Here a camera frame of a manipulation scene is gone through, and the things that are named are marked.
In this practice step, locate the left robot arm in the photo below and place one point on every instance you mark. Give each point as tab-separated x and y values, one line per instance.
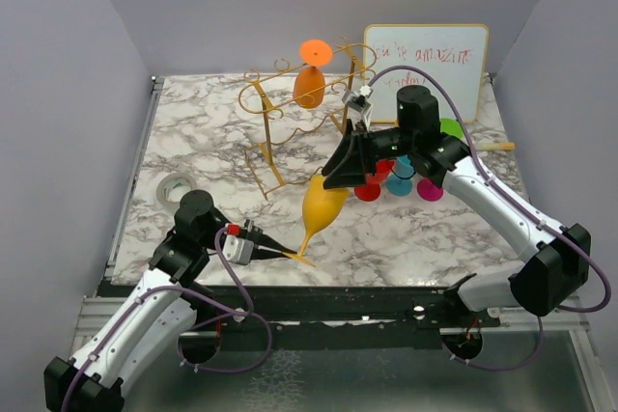
163	305

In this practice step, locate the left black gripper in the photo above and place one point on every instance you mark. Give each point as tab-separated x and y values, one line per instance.
256	233

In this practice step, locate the teal wine glass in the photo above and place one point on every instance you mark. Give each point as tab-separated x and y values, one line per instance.
399	182

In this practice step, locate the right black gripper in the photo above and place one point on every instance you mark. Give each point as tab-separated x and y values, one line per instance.
351	171

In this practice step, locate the whiteboard marker pen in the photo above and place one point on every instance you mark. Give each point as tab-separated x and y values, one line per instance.
496	146

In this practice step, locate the red wine glass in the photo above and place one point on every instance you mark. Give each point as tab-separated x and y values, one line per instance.
371	190

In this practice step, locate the gold wire glass rack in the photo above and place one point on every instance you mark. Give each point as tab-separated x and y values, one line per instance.
267	97

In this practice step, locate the small whiteboard with writing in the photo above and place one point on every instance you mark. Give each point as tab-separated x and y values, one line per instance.
453	54

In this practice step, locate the green wine glass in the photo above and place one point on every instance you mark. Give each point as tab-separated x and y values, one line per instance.
451	127

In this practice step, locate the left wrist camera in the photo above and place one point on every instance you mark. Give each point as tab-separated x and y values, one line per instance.
237	248

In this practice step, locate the orange wine glass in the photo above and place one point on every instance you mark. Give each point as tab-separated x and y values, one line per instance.
309	84

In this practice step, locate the clear tape roll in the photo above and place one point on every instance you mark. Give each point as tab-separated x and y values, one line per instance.
171	189

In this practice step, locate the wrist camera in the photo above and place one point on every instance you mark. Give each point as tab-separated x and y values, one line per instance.
237	248
358	104

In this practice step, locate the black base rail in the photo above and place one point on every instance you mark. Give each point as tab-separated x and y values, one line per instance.
318	318

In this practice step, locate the amber wine glass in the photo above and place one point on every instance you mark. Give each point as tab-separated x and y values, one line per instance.
320	208

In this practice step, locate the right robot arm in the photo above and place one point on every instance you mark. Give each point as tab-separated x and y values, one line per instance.
552	264

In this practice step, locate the magenta wine glass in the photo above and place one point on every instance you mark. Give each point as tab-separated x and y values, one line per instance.
428	191

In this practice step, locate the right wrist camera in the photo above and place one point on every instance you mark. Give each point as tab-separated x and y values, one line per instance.
358	104

